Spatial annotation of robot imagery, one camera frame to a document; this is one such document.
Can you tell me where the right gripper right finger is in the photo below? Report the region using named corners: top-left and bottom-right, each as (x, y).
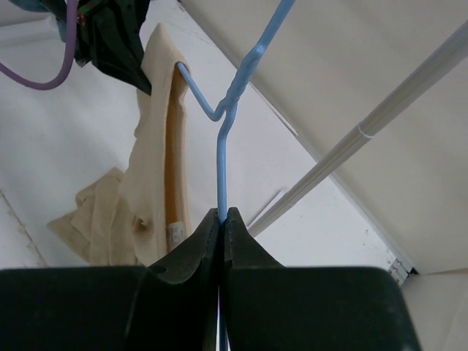
top-left (224, 207), bottom-right (283, 268)

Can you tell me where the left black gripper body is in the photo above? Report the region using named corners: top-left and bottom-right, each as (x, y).
top-left (39, 0), bottom-right (152, 97)

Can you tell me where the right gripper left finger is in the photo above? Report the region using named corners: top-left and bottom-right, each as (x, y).
top-left (148, 208), bottom-right (219, 285)

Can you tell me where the beige t shirt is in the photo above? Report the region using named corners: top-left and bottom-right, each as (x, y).
top-left (48, 24), bottom-right (191, 266)

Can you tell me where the light blue wire hanger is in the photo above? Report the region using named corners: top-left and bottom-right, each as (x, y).
top-left (176, 0), bottom-right (295, 351)

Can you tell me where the white metal clothes rack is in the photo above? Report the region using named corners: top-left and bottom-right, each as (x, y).
top-left (249, 23), bottom-right (467, 237)

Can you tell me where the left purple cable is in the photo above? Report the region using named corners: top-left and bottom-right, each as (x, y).
top-left (0, 0), bottom-right (78, 91)

